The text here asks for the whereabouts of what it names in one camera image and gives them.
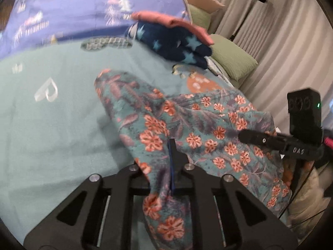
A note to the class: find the small green pillow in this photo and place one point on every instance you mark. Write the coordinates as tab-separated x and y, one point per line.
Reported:
200	17

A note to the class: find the beige pleated curtain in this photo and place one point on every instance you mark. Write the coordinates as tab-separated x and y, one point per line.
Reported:
286	44

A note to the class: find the beige pillow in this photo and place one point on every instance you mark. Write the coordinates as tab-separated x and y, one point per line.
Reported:
204	0

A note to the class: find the folded navy star blanket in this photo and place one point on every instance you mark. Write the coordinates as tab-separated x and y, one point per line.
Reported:
171	41

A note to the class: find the purple tree print sheet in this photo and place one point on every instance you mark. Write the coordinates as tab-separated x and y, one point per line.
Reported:
78	10

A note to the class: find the large green pillow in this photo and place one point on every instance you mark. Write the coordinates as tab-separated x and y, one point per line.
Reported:
232	57

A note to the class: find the teal floral shirt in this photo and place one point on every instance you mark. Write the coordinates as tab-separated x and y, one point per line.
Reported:
208	125

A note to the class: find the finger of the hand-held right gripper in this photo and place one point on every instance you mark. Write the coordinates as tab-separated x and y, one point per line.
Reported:
260	138

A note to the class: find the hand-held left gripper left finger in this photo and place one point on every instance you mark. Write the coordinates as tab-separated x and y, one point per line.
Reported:
117	187

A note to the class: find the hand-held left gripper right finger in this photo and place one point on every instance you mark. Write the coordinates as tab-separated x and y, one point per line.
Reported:
172	166

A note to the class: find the folded pink cloth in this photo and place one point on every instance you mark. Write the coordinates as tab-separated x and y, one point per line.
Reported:
166	19

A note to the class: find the teal printed quilt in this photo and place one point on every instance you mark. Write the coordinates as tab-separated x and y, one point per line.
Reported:
65	125

